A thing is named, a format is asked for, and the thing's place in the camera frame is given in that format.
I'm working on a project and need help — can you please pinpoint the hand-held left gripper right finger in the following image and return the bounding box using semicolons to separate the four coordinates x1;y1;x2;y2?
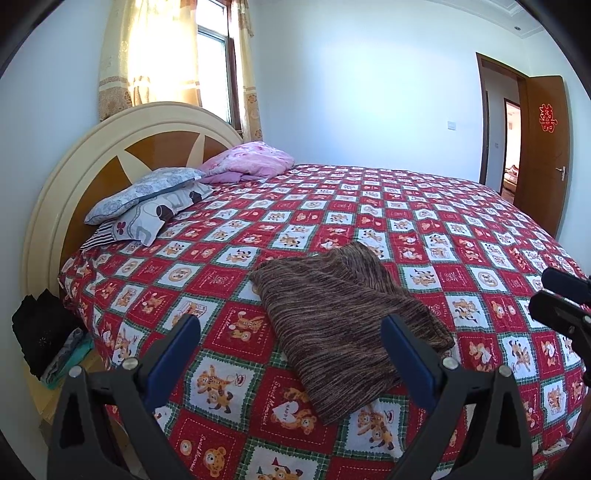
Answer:
380;315;535;480

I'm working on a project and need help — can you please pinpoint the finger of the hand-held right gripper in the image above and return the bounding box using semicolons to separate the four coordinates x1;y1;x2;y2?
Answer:
529;290;591;343
541;267;591;302

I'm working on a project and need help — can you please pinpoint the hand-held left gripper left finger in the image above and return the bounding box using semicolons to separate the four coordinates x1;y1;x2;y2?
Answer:
46;314;202;480

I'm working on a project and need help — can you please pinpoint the brown knit sweater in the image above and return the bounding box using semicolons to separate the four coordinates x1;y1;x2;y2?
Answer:
249;241;455;425

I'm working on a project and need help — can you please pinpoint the teal folded cloth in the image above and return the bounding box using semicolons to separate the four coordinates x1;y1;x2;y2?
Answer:
46;335;96;388

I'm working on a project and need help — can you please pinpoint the brown wooden door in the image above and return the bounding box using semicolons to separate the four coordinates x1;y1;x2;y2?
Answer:
512;75;571;238

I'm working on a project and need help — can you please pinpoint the grey folded cloth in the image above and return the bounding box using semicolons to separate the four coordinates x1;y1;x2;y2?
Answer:
41;328;86;384

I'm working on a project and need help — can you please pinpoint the light wooden nightstand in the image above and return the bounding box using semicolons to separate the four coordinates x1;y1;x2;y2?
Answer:
23;346;125;426

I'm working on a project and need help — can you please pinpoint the grey patterned pillow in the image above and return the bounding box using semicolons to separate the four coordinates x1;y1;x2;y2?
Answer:
111;182;215;247

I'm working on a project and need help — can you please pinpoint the red checked printed bedspread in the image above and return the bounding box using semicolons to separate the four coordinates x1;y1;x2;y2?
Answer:
58;162;591;480

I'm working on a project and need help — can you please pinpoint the striped pillow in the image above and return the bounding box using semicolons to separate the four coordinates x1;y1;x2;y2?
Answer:
81;220;121;250

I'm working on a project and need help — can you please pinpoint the red paper door decoration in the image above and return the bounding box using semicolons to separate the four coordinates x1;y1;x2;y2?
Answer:
538;104;558;134

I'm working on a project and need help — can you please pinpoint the blue-grey floral pillow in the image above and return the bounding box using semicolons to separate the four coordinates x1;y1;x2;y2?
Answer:
84;167;207;226

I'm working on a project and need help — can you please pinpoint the cream and wood headboard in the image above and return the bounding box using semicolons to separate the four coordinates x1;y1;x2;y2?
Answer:
21;102;244;301

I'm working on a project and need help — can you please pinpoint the pink pillow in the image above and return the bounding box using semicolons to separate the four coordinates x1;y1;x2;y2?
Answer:
199;141;295;184

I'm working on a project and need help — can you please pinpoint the window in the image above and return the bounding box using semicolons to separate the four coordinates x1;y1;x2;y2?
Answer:
196;0;243;132

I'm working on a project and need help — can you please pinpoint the wide yellow curtain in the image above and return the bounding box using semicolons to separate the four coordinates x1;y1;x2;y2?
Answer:
98;0;201;121

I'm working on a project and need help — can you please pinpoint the brown door frame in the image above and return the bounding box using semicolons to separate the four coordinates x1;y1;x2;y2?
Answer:
475;52;529;197

